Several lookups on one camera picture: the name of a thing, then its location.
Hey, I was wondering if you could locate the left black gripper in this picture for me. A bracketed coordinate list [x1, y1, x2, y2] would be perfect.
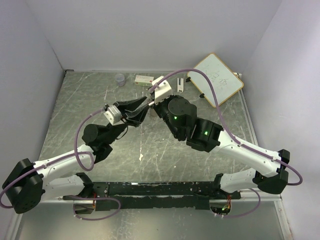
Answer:
[105, 95, 150, 145]

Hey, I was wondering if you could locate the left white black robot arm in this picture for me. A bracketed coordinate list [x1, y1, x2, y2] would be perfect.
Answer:
[0, 96, 154, 214]

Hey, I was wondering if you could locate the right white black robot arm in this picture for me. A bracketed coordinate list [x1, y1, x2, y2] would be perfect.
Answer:
[151, 95, 290, 199]

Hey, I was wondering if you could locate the white black small device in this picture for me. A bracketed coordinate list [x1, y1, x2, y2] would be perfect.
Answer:
[177, 78, 184, 93]

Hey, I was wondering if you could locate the white red cardboard box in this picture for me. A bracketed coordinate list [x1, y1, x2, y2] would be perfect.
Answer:
[134, 75, 154, 87]

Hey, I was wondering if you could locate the clear plastic cup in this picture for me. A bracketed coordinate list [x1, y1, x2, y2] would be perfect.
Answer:
[115, 73, 126, 87]

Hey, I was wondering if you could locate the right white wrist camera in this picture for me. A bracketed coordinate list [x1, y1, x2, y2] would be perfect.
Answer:
[150, 75, 173, 105]

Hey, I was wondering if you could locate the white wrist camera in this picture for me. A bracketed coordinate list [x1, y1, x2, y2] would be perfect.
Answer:
[150, 75, 173, 105]
[103, 105, 122, 126]

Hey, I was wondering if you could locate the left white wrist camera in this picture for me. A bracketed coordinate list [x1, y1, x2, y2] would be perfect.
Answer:
[103, 105, 122, 126]

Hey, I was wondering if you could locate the small whiteboard wooden frame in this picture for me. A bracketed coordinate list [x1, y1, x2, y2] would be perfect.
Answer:
[187, 53, 244, 108]

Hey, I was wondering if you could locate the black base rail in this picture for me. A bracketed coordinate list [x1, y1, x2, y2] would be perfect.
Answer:
[77, 181, 241, 211]

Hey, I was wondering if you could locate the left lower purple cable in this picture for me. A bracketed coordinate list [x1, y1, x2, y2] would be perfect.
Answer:
[66, 196, 122, 221]

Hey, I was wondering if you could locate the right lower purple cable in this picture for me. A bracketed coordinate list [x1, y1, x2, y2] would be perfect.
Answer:
[214, 187, 262, 219]

